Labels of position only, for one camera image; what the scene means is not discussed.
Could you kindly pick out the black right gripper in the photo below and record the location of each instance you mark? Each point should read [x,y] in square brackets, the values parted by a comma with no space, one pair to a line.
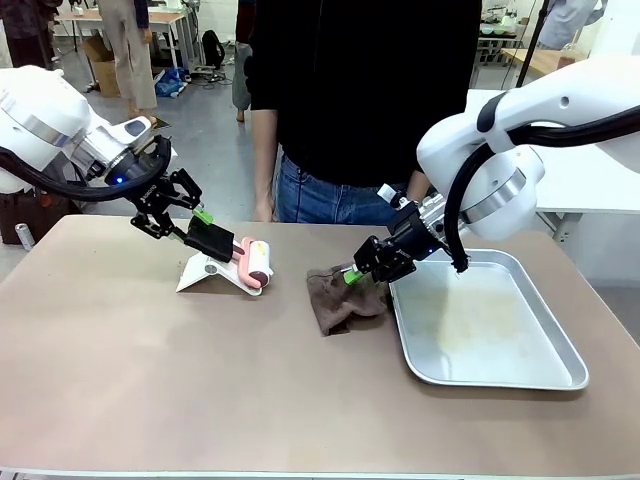
[415,232]

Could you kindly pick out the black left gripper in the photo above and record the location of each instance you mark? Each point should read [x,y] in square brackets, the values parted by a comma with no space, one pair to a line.
[147,192]

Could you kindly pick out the brown cloth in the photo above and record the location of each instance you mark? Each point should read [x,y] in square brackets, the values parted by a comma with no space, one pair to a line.
[340,305]

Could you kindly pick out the pink lint roller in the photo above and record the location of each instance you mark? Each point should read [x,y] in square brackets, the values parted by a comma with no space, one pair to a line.
[245,265]

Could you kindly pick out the person's left forearm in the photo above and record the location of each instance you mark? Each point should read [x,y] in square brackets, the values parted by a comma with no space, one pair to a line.
[419,185]

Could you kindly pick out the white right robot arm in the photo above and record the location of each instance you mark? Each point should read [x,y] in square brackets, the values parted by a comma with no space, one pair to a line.
[550,100]

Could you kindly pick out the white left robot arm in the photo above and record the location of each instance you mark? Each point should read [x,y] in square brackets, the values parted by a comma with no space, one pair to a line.
[40,115]

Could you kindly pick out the person's right forearm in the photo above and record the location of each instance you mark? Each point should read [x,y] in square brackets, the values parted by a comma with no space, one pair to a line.
[264,160]

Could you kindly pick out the person's right hand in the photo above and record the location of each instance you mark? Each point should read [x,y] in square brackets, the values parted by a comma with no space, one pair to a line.
[262,214]

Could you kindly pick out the white lint roller stand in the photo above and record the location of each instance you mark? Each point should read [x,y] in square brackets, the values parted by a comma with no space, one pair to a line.
[192,277]

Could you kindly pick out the person's blue jeans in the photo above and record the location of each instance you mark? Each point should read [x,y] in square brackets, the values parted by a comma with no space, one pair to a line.
[330,200]

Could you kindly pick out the blue plastic bag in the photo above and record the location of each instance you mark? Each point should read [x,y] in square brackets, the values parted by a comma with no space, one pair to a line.
[170,82]

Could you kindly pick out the dark brown bag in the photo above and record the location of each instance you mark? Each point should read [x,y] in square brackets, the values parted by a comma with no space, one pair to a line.
[40,215]

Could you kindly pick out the metal tray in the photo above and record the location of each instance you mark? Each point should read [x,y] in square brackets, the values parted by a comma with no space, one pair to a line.
[500,340]

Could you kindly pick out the silver can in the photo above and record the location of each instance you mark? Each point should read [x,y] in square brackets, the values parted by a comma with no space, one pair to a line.
[23,235]

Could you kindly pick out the bystander in grey trousers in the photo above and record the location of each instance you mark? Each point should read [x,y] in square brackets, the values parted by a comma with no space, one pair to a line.
[242,75]

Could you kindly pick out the cardboard box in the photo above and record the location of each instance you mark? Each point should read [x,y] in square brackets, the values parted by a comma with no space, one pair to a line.
[102,70]

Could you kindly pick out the bystander in beige trousers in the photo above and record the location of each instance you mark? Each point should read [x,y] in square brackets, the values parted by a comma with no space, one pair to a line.
[132,50]

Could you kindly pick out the black backpack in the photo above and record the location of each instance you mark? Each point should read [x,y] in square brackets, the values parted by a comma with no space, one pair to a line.
[212,50]

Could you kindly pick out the wooden top table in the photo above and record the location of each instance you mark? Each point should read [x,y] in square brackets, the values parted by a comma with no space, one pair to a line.
[165,20]

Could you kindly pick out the wooden table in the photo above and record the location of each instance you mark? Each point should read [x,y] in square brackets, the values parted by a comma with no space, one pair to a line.
[165,20]
[540,62]

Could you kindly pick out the white table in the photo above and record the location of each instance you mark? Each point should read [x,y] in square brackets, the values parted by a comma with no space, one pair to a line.
[590,190]

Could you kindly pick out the bystander in dark clothes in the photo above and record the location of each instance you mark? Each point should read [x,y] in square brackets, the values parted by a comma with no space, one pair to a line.
[25,30]

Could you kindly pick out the table with robot gear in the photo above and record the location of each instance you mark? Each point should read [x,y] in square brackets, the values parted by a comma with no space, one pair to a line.
[500,35]

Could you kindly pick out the black pole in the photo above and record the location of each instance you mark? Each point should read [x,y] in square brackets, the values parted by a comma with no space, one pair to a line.
[532,45]

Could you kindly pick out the glass jar brown liquid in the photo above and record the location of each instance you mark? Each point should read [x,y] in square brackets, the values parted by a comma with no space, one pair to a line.
[566,57]

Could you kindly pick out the bystander in grey coat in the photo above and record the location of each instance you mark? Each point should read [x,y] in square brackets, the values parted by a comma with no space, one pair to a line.
[570,22]

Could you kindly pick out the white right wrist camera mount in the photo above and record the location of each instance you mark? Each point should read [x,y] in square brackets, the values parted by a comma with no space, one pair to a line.
[386,191]

